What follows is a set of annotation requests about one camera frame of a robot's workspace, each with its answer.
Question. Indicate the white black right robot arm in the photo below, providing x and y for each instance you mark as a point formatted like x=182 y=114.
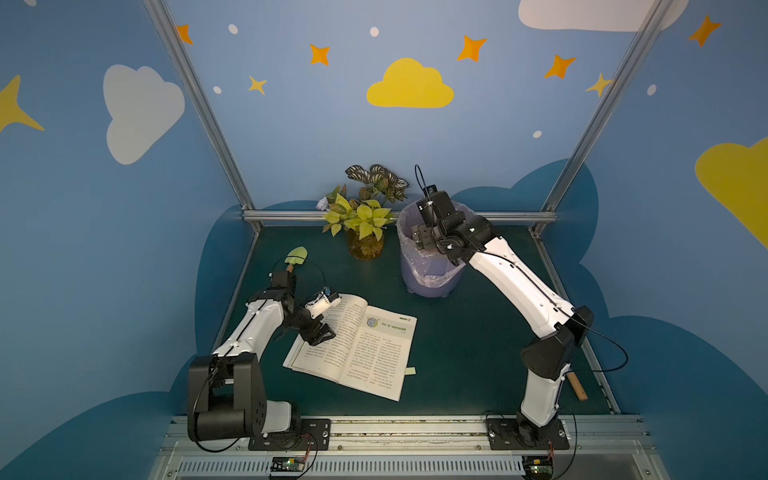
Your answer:
x=560 y=328

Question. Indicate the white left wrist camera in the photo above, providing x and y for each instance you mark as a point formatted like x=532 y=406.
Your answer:
x=321 y=302

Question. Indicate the left aluminium upright post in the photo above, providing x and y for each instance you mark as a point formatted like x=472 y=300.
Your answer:
x=163 y=22

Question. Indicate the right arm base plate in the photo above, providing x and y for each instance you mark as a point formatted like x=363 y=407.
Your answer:
x=511 y=434

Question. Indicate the aluminium upright post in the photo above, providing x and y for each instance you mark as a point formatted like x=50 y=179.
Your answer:
x=630 y=64
x=163 y=22

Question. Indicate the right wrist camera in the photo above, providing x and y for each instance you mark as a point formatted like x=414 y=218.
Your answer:
x=430 y=208

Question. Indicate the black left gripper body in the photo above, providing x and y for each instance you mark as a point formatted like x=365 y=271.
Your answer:
x=313 y=327

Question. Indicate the glass vase with plants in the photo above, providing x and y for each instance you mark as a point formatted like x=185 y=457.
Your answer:
x=364 y=218

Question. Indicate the aluminium front rail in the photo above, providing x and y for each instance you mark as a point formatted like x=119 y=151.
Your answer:
x=423 y=447

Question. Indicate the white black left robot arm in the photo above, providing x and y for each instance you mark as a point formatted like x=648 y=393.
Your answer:
x=226 y=393

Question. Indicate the right controller board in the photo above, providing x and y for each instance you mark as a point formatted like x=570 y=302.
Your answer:
x=537 y=468

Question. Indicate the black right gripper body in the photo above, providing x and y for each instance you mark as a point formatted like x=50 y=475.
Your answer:
x=429 y=235

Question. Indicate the right aluminium upright post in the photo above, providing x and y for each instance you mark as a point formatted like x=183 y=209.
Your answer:
x=630 y=64

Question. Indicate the lilac bin liner bag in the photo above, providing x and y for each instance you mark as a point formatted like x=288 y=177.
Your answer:
x=417 y=264

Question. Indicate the controller board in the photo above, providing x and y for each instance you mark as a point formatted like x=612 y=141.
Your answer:
x=537 y=468
x=287 y=465

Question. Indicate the left controller board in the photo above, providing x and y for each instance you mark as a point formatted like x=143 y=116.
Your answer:
x=287 y=465

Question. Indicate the book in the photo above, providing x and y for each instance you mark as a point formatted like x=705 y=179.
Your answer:
x=369 y=352

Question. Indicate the green rake wooden handle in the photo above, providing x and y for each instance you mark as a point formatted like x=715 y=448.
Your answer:
x=577 y=386

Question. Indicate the green trowel wooden handle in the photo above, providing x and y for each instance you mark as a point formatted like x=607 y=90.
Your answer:
x=295 y=257

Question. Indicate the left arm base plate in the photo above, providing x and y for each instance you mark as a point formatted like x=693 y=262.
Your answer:
x=309 y=432

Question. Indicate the purple trash bin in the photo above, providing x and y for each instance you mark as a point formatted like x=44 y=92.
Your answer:
x=429 y=279

